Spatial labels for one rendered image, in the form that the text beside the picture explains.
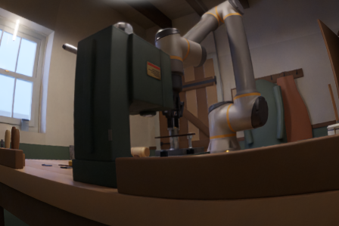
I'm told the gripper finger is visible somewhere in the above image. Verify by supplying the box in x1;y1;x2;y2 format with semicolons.
173;92;179;118
178;91;185;118

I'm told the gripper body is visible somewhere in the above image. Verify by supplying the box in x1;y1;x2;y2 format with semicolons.
171;71;184;94

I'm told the black carriage plate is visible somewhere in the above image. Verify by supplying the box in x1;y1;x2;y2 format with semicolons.
149;147;212;158

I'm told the dark green toggle press body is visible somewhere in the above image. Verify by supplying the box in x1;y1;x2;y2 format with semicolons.
72;24;176;189

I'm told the steel domed pivot cap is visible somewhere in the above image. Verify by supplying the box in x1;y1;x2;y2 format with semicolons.
113;21;133;35

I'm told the steel press lever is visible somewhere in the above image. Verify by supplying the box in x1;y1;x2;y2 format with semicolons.
61;43;79;54

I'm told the wooden plank door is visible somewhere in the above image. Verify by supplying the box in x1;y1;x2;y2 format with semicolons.
159;57;219;150

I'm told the yellow and red warning label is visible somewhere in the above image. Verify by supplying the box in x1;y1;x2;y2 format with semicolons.
146;61;162;81

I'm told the pale wooden mallet head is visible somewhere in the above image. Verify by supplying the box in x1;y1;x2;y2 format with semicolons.
130;147;151;159

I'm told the brown leather slab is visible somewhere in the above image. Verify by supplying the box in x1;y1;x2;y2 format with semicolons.
115;134;339;200

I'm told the teal leather hide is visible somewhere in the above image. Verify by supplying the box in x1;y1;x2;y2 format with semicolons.
243;79;287;150

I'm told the orange brown leather hide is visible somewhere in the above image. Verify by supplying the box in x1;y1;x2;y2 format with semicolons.
276;74;314;143

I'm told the thin wooden stick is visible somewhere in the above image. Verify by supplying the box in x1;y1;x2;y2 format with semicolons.
328;83;339;123

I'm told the white box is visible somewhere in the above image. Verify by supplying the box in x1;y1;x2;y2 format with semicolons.
326;122;339;137

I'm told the brown wooden board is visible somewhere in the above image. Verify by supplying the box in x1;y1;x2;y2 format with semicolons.
317;18;339;94

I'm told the white framed window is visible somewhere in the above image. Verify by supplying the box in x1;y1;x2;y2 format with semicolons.
0;7;55;134

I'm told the wooden tool block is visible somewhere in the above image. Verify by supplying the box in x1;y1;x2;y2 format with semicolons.
0;147;26;170

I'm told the black strap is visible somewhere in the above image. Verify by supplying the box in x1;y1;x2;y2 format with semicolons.
154;132;196;140

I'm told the steel anvil post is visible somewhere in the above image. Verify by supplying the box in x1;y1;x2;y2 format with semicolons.
167;127;180;151

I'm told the wooden peg rail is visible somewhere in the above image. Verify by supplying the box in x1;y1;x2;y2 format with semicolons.
255;68;304;82

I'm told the brown wooden tool handle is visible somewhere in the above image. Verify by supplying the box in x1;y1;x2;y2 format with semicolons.
11;126;20;150

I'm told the pale wooden tool handle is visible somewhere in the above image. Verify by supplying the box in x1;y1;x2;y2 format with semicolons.
4;129;12;150

